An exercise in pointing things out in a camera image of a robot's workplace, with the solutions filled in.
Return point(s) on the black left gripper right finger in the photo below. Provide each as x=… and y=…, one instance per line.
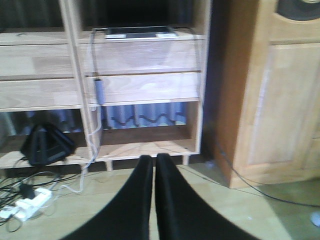
x=182, y=214

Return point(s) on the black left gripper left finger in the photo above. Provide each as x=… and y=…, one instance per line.
x=127, y=215

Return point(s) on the white power strip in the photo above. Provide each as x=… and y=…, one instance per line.
x=25, y=208

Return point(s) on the black router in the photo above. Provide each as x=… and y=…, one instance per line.
x=46, y=144

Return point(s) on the wooden shelf unit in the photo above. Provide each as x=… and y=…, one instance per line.
x=52, y=50

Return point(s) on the grey usb hub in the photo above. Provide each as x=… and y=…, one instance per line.
x=99, y=91

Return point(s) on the wooden cabinet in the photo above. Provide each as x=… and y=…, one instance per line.
x=268, y=116

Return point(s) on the silver laptop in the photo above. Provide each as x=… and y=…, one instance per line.
x=138, y=19

